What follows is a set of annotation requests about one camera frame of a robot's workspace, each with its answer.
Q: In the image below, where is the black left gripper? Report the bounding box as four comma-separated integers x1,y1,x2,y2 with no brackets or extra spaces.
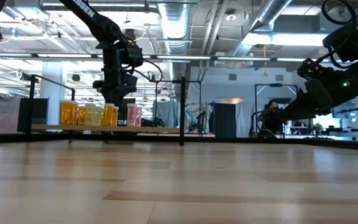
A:
92,42,145,107

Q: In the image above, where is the wide orange medicine bottle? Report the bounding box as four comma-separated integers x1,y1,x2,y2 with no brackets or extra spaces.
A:
77,105,87,126
59,100,79,126

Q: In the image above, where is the raised wooden shelf board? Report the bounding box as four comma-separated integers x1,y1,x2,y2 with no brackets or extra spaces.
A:
31,124,180,134

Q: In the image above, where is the background computer monitor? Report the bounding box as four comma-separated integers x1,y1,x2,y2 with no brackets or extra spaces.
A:
332,101,357,119

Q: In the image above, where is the person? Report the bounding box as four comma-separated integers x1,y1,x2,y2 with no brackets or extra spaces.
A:
261,99,287,135

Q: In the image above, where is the white pillar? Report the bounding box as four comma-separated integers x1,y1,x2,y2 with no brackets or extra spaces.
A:
40,61,67,126

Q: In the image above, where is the dark partition panel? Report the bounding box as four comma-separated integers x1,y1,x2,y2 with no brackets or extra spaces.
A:
17,98,49,133

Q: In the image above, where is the rig LED light bar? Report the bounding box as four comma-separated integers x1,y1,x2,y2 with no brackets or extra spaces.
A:
0,52,343,63

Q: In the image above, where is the black background panel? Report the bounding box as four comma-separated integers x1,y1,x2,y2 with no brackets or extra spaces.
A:
213,103,237,138

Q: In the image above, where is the pale hanging cloth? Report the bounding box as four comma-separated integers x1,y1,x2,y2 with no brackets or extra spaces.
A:
0,95,22,134

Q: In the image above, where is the black background rig frame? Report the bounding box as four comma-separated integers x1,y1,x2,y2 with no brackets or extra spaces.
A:
254,83,300,131
25,73,76,135
155,79,202,134

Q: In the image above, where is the black overhead camera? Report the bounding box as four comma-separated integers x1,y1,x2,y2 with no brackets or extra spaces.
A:
123,28,137,40

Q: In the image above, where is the wide silver ceiling duct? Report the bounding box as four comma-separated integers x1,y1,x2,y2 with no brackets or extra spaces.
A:
157,0,193,79

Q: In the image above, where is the slanted silver ceiling duct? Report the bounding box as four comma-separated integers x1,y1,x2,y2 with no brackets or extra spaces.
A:
228,0,293,60

